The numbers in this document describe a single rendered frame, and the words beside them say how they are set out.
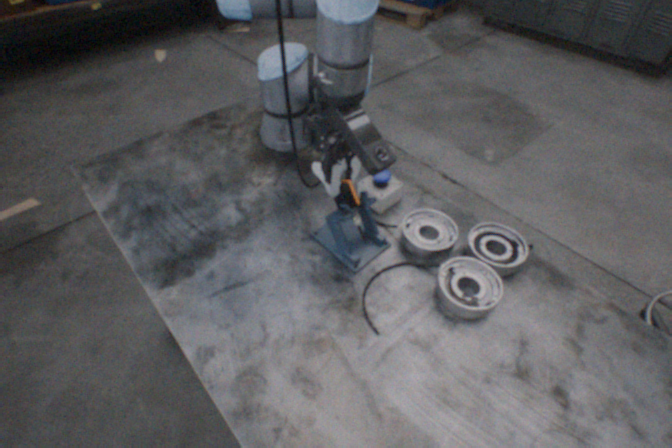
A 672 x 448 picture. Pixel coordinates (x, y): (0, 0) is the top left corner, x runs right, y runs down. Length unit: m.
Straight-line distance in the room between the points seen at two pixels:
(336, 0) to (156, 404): 1.39
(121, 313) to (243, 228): 1.07
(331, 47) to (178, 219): 0.52
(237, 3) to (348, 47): 0.18
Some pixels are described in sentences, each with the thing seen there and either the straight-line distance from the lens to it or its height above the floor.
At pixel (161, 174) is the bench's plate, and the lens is 1.02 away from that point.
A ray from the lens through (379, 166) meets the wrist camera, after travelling 0.56.
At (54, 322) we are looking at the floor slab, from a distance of 1.94.
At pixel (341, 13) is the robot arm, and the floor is 1.24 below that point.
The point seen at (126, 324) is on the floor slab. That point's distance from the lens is 1.79.
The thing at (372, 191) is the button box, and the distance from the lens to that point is 0.82.
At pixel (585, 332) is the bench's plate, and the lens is 0.78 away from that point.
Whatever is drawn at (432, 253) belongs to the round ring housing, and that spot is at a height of 0.83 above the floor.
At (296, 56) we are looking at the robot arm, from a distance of 0.93.
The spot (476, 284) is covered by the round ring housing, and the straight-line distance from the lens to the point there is 0.74.
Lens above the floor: 1.39
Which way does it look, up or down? 43 degrees down
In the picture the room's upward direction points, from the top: straight up
